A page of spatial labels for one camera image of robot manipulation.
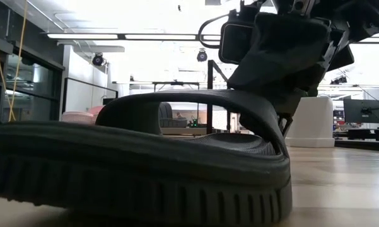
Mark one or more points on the black rubber slide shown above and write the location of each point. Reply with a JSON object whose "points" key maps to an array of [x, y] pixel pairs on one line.
{"points": [[145, 176], [168, 115]]}

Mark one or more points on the long linear ceiling light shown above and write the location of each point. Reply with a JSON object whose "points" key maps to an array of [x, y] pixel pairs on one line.
{"points": [[82, 36]]}

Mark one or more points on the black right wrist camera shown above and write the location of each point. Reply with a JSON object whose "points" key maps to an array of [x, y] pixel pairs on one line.
{"points": [[236, 42]]}

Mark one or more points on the green cactus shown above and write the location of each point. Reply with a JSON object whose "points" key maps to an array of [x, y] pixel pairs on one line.
{"points": [[312, 92]]}

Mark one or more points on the dark background desk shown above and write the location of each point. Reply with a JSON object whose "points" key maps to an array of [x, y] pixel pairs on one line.
{"points": [[365, 134]]}

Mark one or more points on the black round ceiling speaker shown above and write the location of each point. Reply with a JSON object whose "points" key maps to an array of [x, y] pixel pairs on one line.
{"points": [[98, 59], [202, 56]]}

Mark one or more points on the black background workstation frame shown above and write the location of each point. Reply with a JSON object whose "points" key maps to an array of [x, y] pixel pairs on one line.
{"points": [[176, 83]]}

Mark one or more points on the white hexagonal plant pot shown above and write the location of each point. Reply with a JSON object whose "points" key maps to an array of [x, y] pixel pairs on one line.
{"points": [[315, 126]]}

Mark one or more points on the small black background monitor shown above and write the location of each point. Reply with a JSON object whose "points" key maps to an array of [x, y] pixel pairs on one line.
{"points": [[108, 101]]}

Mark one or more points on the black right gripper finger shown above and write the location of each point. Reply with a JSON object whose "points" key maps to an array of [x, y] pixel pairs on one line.
{"points": [[287, 53], [287, 104]]}

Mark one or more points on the large dark computer monitor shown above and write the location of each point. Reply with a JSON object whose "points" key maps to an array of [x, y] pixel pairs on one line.
{"points": [[362, 110]]}

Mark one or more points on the dark device with green light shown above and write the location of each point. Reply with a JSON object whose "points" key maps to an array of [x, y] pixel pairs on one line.
{"points": [[194, 123]]}

